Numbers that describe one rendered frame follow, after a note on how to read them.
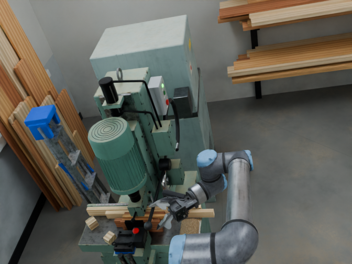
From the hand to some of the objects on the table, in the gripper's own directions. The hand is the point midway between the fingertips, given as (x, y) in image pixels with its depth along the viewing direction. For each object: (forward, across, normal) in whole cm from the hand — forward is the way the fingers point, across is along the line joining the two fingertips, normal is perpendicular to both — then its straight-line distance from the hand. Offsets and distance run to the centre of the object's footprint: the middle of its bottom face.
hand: (151, 217), depth 158 cm
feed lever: (-3, +6, +1) cm, 7 cm away
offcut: (+18, +19, +18) cm, 32 cm away
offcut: (+22, +18, +32) cm, 43 cm away
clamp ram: (+8, +18, +10) cm, 22 cm away
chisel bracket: (-2, +13, +21) cm, 25 cm away
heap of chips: (-14, +18, -3) cm, 23 cm away
